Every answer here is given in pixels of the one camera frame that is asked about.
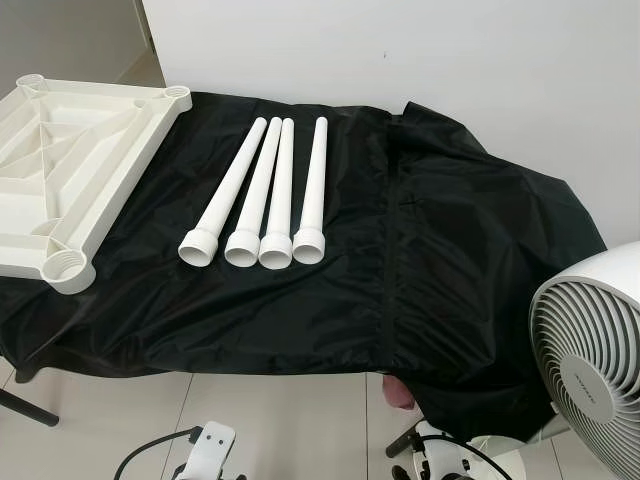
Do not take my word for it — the white plastic table leg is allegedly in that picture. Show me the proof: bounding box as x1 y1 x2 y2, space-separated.
292 116 330 266
224 117 284 269
178 117 269 268
258 117 297 271

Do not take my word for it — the white plastic table top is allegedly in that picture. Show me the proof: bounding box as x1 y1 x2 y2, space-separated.
0 73 194 295

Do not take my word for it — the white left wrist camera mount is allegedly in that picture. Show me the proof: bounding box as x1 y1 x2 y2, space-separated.
185 422 236 480

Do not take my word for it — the pink stool seat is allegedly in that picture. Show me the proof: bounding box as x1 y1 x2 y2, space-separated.
383 372 416 411

